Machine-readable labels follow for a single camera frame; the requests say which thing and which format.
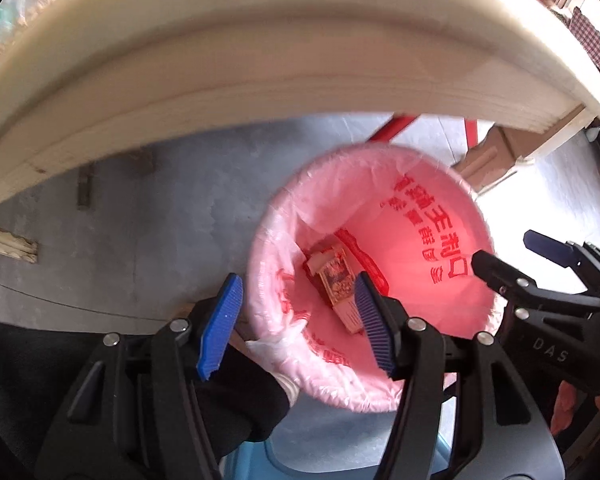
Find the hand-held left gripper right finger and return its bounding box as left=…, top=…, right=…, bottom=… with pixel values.
left=354, top=272, right=566, bottom=480

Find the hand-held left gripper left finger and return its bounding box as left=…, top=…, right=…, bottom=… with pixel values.
left=35, top=274, right=244, bottom=480

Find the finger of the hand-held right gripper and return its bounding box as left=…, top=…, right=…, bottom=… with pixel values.
left=471, top=250, right=600, bottom=317
left=524, top=230, right=600, bottom=292

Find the trash bin with pink bag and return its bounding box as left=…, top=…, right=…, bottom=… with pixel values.
left=245, top=145, right=506, bottom=414

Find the person's right hand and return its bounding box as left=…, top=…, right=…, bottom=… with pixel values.
left=552, top=380, right=579, bottom=429

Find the cardboard box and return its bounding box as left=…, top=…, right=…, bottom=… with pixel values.
left=452, top=122, right=537, bottom=194

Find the red checkered cloth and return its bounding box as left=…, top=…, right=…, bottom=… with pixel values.
left=567, top=6, right=600, bottom=98

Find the wavy wooden strip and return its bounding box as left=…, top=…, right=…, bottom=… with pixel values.
left=0, top=217, right=39, bottom=264

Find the cream round table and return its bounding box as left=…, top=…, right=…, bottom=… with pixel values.
left=0, top=0, right=600, bottom=213

